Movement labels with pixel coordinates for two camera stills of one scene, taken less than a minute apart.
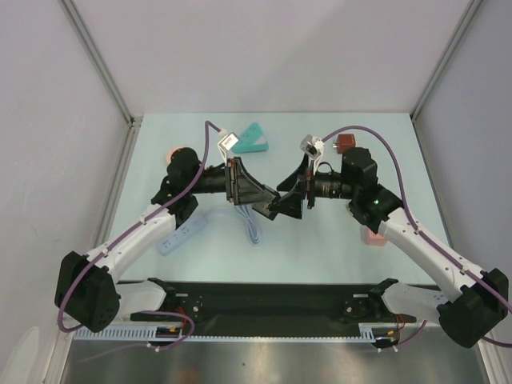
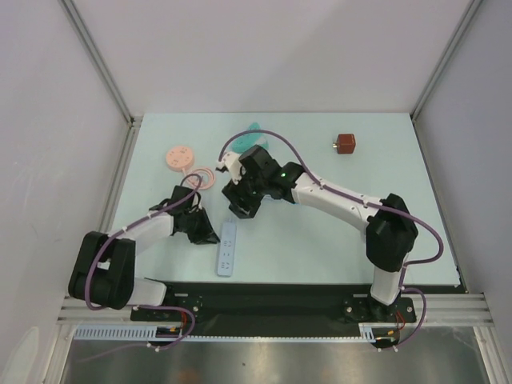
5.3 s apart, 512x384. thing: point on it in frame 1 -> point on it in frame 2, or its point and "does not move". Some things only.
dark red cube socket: [344, 141] does not move
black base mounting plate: [274, 305] does not move
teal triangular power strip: [252, 139] does not move
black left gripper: [241, 187] -> [206, 235]
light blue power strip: [181, 234] -> [227, 249]
